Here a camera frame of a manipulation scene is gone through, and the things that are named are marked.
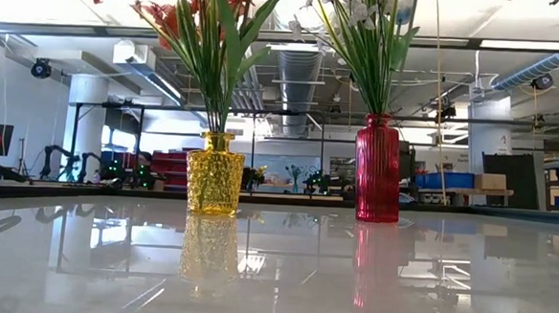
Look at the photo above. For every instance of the red ribbed glass vase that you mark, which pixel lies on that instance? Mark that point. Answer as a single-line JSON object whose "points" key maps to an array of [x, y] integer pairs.
{"points": [[376, 176]]}

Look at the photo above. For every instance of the yellow glass vase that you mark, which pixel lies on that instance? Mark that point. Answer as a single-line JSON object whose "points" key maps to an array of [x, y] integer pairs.
{"points": [[214, 182]]}

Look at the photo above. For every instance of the red bin stack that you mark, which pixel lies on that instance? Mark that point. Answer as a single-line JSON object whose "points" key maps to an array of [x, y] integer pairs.
{"points": [[171, 170]]}

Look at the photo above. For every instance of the black screen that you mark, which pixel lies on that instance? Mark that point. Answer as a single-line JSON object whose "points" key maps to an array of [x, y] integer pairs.
{"points": [[408, 161]]}

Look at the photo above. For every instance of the blue plastic bin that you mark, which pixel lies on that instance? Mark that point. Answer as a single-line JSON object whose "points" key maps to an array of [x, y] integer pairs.
{"points": [[455, 180]]}

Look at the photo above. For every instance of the cardboard box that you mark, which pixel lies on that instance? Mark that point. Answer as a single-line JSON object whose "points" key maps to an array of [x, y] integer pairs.
{"points": [[491, 181]]}

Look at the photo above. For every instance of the black panel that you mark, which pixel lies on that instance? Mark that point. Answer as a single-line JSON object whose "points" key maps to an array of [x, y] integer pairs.
{"points": [[527, 179]]}

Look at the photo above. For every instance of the black ceiling spotlight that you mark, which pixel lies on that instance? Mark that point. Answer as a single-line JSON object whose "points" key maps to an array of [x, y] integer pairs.
{"points": [[543, 82], [41, 68]]}

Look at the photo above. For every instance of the silver ventilation duct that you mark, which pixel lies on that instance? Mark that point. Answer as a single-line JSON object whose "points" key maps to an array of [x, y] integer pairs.
{"points": [[297, 95]]}

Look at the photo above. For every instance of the white ventilation duct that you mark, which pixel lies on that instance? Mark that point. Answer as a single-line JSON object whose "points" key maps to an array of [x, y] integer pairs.
{"points": [[140, 65]]}

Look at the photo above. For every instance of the black aluminium table frame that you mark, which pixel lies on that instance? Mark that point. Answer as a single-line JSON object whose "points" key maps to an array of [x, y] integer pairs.
{"points": [[66, 193]]}

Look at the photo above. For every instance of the blue insulated duct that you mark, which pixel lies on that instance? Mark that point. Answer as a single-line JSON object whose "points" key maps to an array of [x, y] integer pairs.
{"points": [[533, 71]]}

